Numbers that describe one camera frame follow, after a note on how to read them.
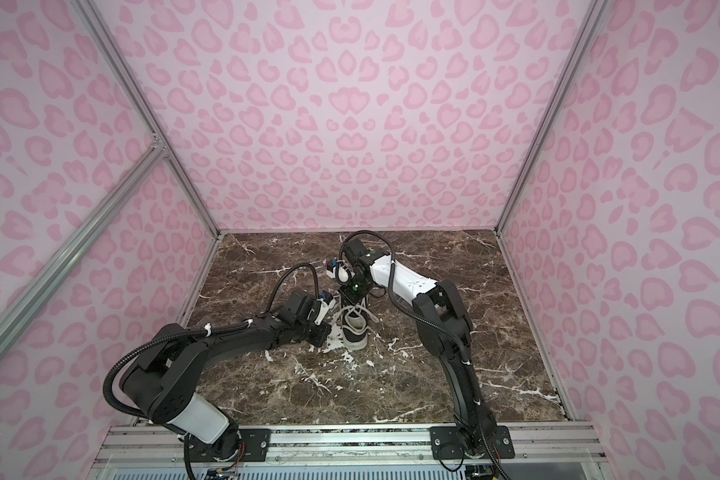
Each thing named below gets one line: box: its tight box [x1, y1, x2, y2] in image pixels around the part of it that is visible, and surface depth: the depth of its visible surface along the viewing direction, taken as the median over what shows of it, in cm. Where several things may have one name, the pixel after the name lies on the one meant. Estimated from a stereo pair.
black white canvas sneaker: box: [342, 308, 369, 351], surface depth 89 cm
